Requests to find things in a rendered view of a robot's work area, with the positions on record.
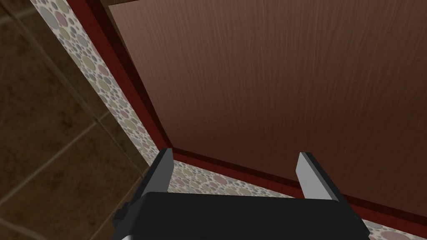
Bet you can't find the brown wooden door leaf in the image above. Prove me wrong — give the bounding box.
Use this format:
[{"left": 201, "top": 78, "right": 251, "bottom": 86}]
[{"left": 107, "top": 0, "right": 427, "bottom": 217}]

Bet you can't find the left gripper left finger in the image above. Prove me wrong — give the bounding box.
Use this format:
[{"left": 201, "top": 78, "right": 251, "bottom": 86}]
[{"left": 141, "top": 148, "right": 174, "bottom": 198}]

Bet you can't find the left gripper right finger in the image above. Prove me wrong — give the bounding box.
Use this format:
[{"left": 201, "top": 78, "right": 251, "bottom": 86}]
[{"left": 295, "top": 152, "right": 345, "bottom": 202}]

